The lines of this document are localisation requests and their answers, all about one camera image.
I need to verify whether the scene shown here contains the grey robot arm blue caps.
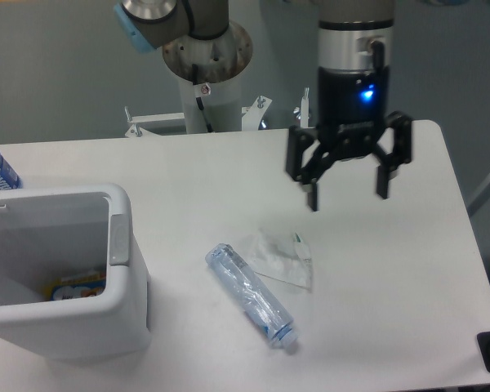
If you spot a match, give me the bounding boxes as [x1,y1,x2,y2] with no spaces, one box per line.
[114,1,412,210]

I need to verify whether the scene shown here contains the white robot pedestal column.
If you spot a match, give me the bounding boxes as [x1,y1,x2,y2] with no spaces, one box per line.
[163,21,253,110]

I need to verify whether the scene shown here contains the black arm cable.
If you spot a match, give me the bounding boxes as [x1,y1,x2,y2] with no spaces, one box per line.
[191,63,214,134]

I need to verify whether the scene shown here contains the crumpled clear plastic wrapper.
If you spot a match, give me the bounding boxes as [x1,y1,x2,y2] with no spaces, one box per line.
[243,229,314,292]

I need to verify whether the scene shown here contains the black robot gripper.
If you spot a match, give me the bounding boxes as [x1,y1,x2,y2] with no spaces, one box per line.
[285,66,412,212]

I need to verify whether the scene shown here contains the empty clear plastic bottle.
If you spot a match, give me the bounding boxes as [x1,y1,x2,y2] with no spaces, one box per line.
[205,243,298,351]

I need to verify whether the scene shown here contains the colourful package inside bin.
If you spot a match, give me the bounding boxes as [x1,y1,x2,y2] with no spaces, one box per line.
[44,269,106,301]

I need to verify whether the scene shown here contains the white push-lid trash can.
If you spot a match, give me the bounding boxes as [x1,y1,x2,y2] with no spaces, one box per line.
[0,184,152,359]

